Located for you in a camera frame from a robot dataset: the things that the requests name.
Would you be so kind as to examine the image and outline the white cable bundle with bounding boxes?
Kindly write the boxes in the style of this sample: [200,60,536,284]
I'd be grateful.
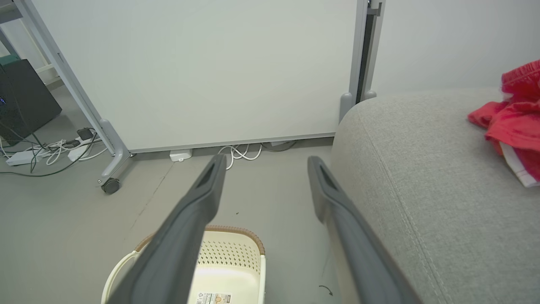
[40,139,108,165]

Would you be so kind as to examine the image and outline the grey metal table frame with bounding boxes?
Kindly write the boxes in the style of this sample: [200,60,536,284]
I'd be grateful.
[0,0,24,60]

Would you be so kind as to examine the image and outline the white power strips and cables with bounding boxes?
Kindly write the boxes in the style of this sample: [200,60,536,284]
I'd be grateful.
[0,133,98,178]

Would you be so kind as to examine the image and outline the white coiled cable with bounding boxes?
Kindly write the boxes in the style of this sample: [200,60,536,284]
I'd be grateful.
[217,144,263,170]

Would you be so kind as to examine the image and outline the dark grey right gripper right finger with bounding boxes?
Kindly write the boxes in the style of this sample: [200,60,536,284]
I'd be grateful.
[307,155,422,304]

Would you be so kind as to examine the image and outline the black computer box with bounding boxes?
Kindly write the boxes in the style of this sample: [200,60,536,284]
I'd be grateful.
[0,59,62,146]

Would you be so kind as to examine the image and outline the light grey fabric sofa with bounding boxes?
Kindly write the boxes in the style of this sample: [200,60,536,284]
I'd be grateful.
[330,87,540,304]

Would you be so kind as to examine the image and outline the black cable under panel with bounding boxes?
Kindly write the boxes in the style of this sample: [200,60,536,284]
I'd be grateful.
[261,141,297,152]

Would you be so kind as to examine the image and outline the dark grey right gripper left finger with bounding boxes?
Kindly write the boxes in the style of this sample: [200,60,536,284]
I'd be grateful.
[106,154,227,304]

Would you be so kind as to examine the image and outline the cream plastic laundry basket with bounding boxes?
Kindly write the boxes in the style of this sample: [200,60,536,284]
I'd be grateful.
[101,225,266,304]

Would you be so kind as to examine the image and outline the long white power strip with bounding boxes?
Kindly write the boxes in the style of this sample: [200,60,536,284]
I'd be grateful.
[6,150,39,166]

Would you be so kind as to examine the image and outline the white partition panel grey frame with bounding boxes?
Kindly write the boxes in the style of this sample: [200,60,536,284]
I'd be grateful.
[361,0,540,100]
[15,0,370,195]

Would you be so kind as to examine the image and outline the red fleece garment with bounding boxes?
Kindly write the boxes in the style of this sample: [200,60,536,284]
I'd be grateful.
[467,99,540,187]

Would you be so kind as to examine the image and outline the short white power strip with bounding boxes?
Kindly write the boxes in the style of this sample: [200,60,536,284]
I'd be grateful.
[67,141,95,162]

